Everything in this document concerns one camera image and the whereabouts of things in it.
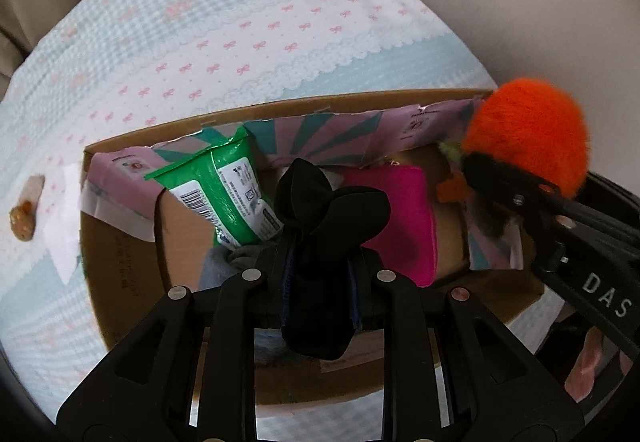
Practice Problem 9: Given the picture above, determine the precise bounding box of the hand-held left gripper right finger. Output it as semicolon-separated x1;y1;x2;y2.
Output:
350;247;586;442

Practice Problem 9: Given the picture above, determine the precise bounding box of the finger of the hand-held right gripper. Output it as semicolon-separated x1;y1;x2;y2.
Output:
462;154;596;223

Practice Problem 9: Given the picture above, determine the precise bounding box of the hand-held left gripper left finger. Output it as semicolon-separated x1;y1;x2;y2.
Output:
56;222;296;442

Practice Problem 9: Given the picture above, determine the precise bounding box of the orange fluffy pompom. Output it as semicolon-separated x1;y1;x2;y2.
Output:
436;78;591;203

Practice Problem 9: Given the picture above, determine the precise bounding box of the grey sock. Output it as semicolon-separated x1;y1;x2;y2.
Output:
200;242;281;293

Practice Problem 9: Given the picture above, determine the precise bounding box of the black sock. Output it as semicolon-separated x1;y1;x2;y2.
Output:
275;158;392;362

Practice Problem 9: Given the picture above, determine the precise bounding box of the pink pouch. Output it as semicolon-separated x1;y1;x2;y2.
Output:
340;166;440;289

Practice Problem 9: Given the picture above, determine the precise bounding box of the green wet wipe packet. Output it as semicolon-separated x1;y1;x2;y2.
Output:
145;124;286;250

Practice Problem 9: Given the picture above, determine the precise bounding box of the patterned cardboard box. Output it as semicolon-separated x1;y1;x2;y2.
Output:
80;88;546;405

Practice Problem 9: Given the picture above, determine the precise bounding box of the white sock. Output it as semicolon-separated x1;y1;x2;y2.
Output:
47;162;88;285

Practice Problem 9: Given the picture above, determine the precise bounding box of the small brown bear trinket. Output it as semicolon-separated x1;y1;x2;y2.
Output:
9;176;46;243

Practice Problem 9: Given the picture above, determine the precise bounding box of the light blue bow-print bedsheet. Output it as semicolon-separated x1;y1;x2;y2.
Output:
0;0;640;428

